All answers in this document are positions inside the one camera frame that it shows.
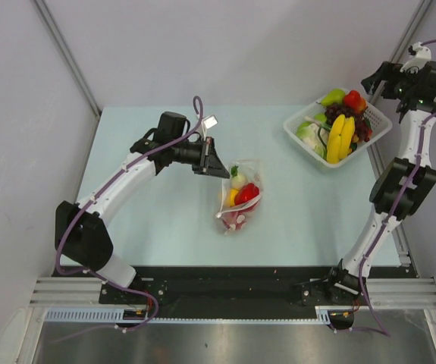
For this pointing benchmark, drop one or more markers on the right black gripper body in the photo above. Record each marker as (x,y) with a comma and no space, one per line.
(399,83)

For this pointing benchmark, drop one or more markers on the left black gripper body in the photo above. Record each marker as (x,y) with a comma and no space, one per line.
(202,167)

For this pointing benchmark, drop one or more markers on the white radish toy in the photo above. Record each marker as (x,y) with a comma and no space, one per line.
(238,181)

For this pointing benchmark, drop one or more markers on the yellow orange fruit toy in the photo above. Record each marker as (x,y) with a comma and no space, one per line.
(230,198)

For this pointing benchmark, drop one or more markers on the clear zip top bag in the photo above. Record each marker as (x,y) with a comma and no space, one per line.
(251,168)

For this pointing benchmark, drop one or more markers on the red bell pepper toy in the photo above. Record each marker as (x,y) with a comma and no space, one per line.
(247,193)

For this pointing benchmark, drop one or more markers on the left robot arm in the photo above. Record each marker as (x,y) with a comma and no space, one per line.
(81,228)

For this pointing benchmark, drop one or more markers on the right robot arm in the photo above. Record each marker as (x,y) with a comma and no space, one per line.
(406,181)

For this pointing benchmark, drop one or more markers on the white plastic food basket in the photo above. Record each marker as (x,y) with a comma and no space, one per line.
(371,125)

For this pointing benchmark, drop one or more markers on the green leaf toy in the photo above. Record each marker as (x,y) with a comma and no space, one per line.
(234,171)

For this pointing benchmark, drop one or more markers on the green pear toy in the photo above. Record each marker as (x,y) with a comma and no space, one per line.
(335,96)

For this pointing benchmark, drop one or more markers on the green apple toy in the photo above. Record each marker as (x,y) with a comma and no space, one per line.
(321,117)

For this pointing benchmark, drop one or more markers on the yellow banana bunch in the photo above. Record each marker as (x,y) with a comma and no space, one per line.
(340,139)

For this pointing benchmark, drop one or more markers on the white cauliflower toy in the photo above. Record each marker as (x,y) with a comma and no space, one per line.
(315,137)

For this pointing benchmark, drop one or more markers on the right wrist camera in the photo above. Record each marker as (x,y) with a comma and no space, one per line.
(419,55)

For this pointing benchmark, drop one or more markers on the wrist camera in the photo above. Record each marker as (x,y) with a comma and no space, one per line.
(419,55)
(206,124)

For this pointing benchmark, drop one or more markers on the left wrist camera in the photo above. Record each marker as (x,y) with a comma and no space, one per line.
(206,124)

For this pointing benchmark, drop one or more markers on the aluminium frame rail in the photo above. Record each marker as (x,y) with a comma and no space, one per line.
(411,293)

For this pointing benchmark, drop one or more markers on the white slotted cable duct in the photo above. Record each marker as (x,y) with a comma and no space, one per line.
(95,315)

